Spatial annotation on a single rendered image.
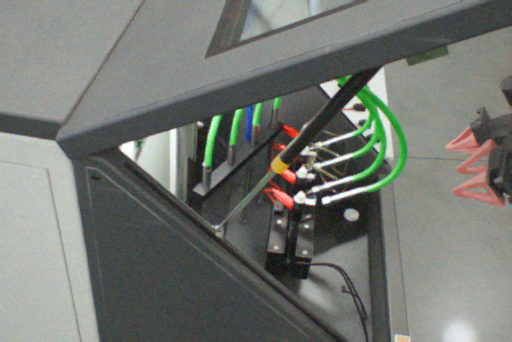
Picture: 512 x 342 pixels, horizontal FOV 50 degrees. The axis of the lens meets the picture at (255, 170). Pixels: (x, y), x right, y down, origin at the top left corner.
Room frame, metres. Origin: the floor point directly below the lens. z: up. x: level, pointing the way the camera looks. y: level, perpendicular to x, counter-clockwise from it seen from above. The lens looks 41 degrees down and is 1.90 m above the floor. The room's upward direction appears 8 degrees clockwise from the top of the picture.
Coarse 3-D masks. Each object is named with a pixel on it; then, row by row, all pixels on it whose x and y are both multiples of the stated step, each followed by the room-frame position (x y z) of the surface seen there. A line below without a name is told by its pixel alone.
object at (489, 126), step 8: (480, 112) 0.94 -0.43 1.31; (480, 120) 0.91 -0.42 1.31; (488, 120) 0.94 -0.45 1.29; (496, 120) 0.92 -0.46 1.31; (504, 120) 0.91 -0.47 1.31; (488, 128) 0.91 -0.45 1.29; (496, 128) 0.91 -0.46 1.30; (504, 128) 0.90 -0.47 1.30; (488, 136) 0.90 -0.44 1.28; (496, 136) 0.90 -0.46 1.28
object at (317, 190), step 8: (336, 80) 0.91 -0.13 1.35; (360, 96) 0.91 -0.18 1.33; (368, 104) 0.91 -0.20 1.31; (240, 112) 0.91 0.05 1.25; (376, 112) 0.91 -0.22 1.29; (376, 120) 0.90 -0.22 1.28; (232, 128) 0.91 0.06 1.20; (384, 128) 0.91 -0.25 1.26; (232, 136) 0.91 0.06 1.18; (384, 136) 0.90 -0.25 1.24; (232, 144) 0.91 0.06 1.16; (384, 144) 0.90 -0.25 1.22; (232, 152) 0.91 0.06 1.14; (384, 152) 0.90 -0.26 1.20; (232, 160) 0.91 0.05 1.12; (376, 160) 0.91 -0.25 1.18; (368, 168) 0.91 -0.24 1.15; (376, 168) 0.90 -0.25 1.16; (352, 176) 0.91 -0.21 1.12; (360, 176) 0.91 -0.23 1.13; (328, 184) 0.91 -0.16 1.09; (336, 184) 0.90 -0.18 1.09; (344, 184) 0.90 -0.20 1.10; (320, 192) 0.90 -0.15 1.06
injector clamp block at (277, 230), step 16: (288, 192) 0.98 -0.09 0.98; (272, 208) 0.94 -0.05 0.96; (288, 208) 0.92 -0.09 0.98; (272, 224) 0.87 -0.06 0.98; (304, 224) 0.88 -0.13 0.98; (272, 240) 0.82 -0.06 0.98; (304, 240) 0.83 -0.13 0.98; (272, 256) 0.78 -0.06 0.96; (304, 256) 0.78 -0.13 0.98; (272, 272) 0.78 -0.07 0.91; (304, 272) 0.78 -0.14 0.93
